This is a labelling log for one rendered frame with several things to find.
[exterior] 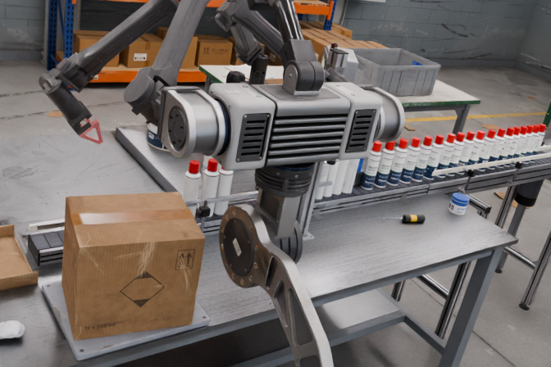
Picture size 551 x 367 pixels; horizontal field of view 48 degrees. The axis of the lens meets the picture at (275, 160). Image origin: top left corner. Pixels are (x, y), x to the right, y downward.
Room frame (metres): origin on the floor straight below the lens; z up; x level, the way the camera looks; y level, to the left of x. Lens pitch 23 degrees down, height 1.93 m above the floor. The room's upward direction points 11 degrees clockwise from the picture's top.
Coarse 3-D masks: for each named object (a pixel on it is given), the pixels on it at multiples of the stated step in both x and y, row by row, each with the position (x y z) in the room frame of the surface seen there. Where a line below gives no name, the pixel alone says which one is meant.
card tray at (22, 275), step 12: (0, 228) 1.56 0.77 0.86; (12, 228) 1.58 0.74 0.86; (0, 240) 1.54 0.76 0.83; (12, 240) 1.55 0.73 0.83; (0, 252) 1.48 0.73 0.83; (12, 252) 1.50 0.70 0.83; (0, 264) 1.43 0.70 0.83; (12, 264) 1.44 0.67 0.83; (24, 264) 1.45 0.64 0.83; (0, 276) 1.38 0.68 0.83; (12, 276) 1.34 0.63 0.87; (24, 276) 1.36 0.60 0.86; (36, 276) 1.38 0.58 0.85; (0, 288) 1.32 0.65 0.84
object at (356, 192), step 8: (400, 184) 2.43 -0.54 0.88; (408, 184) 2.44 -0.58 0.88; (416, 184) 2.46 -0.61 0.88; (352, 192) 2.26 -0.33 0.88; (360, 192) 2.27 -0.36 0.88; (368, 192) 2.29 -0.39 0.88; (376, 192) 2.31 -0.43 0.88; (256, 200) 2.03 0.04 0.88; (320, 200) 2.13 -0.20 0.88; (328, 200) 2.14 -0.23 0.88; (216, 216) 1.85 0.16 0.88; (48, 232) 1.57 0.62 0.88; (32, 240) 1.51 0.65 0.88; (40, 240) 1.52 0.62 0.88; (48, 240) 1.52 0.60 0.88; (56, 240) 1.53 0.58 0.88; (40, 248) 1.48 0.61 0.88; (48, 248) 1.49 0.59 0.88
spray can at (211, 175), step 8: (208, 160) 1.85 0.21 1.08; (208, 168) 1.84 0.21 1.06; (216, 168) 1.85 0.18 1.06; (208, 176) 1.83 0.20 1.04; (216, 176) 1.84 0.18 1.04; (208, 184) 1.83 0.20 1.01; (216, 184) 1.84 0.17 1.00; (208, 192) 1.83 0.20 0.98; (200, 216) 1.83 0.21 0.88; (208, 216) 1.83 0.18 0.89
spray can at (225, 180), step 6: (222, 168) 1.87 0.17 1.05; (222, 174) 1.86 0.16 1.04; (228, 174) 1.86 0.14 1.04; (222, 180) 1.86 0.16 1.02; (228, 180) 1.86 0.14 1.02; (222, 186) 1.86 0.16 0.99; (228, 186) 1.87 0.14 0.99; (216, 192) 1.87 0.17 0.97; (222, 192) 1.86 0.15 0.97; (228, 192) 1.87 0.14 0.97; (216, 204) 1.86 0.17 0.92; (222, 204) 1.86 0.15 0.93; (216, 210) 1.86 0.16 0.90; (222, 210) 1.86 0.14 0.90
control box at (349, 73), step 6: (324, 48) 2.08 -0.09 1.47; (342, 48) 2.09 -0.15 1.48; (348, 54) 2.02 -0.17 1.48; (354, 54) 2.04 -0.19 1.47; (348, 60) 1.94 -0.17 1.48; (354, 60) 1.96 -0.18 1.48; (348, 66) 1.94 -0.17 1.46; (354, 66) 1.94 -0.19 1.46; (348, 72) 1.94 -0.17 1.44; (354, 72) 1.94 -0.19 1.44; (348, 78) 1.94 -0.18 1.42; (354, 78) 1.94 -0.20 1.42
